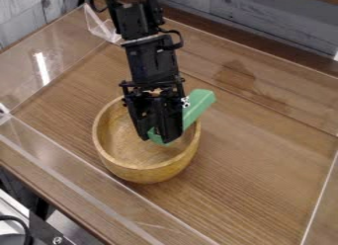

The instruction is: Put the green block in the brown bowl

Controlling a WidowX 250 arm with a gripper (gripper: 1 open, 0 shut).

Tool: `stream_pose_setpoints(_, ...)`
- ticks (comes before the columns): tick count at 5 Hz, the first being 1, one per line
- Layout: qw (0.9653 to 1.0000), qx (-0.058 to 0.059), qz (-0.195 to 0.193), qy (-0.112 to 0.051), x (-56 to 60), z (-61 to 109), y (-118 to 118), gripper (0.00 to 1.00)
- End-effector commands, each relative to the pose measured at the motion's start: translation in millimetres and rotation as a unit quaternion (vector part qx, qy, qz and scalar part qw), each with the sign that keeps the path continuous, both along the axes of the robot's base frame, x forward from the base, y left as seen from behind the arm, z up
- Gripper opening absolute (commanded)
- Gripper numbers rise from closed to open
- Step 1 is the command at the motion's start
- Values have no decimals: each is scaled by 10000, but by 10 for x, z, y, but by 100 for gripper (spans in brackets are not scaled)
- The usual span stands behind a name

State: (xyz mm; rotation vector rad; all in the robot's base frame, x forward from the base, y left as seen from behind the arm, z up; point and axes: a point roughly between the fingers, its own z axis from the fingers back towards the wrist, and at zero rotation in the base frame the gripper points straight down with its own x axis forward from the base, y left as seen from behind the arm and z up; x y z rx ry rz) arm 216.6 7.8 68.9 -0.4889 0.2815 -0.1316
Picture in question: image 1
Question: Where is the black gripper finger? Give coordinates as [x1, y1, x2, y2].
[127, 99, 155, 140]
[155, 98, 181, 143]

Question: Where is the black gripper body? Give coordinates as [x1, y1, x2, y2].
[120, 34, 185, 110]

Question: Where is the green rectangular block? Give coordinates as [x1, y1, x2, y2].
[148, 89, 216, 145]

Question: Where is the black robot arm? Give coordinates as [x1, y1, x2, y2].
[105, 0, 184, 143]

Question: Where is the brown wooden bowl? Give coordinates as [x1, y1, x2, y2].
[92, 97, 200, 184]

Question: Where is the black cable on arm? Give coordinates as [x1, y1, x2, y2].
[157, 29, 184, 51]

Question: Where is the clear acrylic corner bracket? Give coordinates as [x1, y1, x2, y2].
[83, 4, 121, 43]

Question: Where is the clear acrylic tray wall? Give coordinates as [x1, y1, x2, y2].
[0, 112, 219, 245]

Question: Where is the black cable lower left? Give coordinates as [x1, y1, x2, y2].
[0, 213, 34, 245]

